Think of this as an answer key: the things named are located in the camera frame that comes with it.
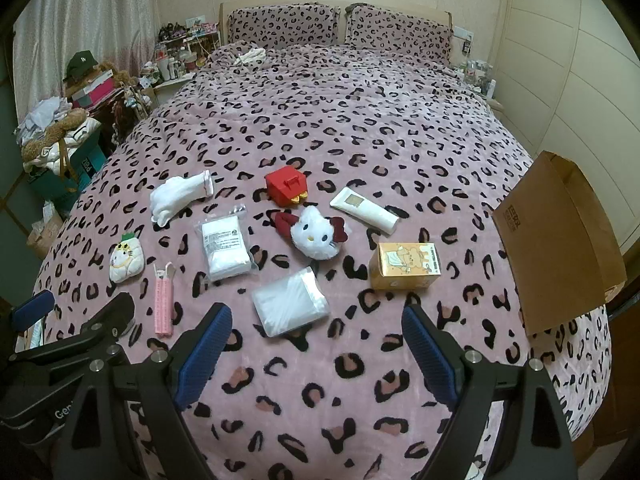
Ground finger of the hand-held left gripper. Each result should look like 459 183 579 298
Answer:
7 291 137 365
10 289 57 335

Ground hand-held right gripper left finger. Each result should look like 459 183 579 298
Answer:
57 302 233 480

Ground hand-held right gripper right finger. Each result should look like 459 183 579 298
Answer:
401 304 583 480

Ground pink hair rollers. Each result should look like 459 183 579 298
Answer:
152 261 176 337

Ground small cartoon plush pouch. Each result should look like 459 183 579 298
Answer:
109 237 145 283

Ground yellow cartoon carton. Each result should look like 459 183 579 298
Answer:
369 241 443 291

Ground labelled bag of cotton pads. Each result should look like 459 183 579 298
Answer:
194 211 253 282

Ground white sock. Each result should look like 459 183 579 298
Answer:
149 170 215 227

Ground white cat plush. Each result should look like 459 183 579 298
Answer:
272 205 348 261

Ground brown cardboard box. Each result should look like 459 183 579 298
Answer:
491 150 628 336

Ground crumpled brown paper bag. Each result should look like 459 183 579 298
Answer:
25 210 66 261

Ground clear bag of white pads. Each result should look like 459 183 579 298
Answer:
250 266 331 338

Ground teal storage box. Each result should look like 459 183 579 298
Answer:
25 125 108 216

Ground white cream tube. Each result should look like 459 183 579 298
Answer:
330 186 401 235

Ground brown fuzzy plush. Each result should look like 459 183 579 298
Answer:
22 107 88 161

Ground red toy box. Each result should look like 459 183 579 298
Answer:
265 167 310 206

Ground pile of white clothes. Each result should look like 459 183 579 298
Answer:
15 97 76 146

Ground stack of pink white boxes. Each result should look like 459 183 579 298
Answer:
67 72 123 111

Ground pink leopard print blanket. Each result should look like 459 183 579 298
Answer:
15 42 613 480

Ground green cap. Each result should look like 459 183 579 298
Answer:
64 51 103 81

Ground cream nightstand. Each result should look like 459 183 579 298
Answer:
452 60 503 113

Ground cluttered vanity shelf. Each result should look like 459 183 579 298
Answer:
142 15 223 96

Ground group of bottles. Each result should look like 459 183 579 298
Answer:
457 57 498 98

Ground pale curtain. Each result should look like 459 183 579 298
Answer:
12 0 156 126

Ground white cloth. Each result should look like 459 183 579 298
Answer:
234 47 267 67

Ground pink leopard print pillow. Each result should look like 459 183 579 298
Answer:
227 4 342 51
345 5 455 66

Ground cream panelled wardrobe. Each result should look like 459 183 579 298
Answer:
500 0 640 251

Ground wall outlet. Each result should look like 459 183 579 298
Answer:
452 27 476 53

